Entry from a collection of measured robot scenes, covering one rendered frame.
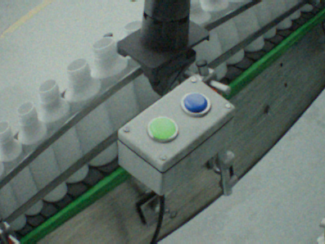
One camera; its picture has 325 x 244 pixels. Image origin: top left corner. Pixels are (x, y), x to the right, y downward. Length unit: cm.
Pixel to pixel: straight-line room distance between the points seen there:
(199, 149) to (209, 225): 153
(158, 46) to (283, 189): 178
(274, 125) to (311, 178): 122
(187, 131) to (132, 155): 8
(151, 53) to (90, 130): 29
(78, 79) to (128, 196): 20
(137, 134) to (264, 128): 41
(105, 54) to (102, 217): 24
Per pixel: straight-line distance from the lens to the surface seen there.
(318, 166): 296
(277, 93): 169
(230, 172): 155
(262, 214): 283
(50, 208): 141
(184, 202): 158
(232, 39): 160
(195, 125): 132
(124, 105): 147
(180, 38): 116
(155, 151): 129
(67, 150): 141
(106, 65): 144
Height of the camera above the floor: 185
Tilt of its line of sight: 34 degrees down
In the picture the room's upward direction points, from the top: 15 degrees counter-clockwise
